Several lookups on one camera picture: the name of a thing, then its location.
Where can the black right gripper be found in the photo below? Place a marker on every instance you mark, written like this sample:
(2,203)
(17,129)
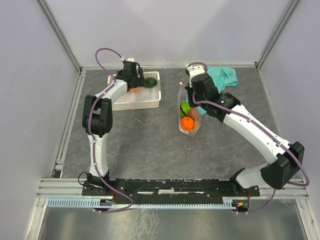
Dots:
(189,90)

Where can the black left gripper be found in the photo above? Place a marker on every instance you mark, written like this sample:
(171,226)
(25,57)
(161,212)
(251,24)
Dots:
(140,81)

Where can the toy peach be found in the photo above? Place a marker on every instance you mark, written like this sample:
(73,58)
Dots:
(135,89)

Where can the dark green toy avocado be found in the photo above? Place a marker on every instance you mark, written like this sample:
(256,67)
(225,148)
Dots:
(150,82)

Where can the green toy watermelon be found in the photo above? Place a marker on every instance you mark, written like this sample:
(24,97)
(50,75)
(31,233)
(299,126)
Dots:
(184,108)

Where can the clear zip top bag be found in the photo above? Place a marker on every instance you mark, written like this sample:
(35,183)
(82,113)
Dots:
(183,96)

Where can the toy orange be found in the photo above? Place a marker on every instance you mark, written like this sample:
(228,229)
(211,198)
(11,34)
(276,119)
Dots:
(187,123)

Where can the brown toy kiwi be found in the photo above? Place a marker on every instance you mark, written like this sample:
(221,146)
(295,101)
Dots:
(193,113)

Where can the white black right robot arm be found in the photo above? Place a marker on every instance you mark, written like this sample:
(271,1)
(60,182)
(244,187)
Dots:
(283,159)

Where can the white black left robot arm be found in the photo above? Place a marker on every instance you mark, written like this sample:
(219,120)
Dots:
(97,119)

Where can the teal cloth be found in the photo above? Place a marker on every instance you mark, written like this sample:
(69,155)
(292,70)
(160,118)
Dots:
(223,77)

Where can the white perforated plastic basket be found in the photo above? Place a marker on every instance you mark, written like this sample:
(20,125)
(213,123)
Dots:
(143,98)

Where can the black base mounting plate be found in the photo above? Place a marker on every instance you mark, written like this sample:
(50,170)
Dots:
(158,199)

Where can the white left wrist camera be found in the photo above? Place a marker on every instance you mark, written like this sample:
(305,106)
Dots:
(130,59)

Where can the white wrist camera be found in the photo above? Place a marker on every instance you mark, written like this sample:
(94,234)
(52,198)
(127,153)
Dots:
(130,59)
(196,68)

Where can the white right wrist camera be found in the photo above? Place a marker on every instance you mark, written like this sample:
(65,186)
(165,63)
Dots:
(196,68)

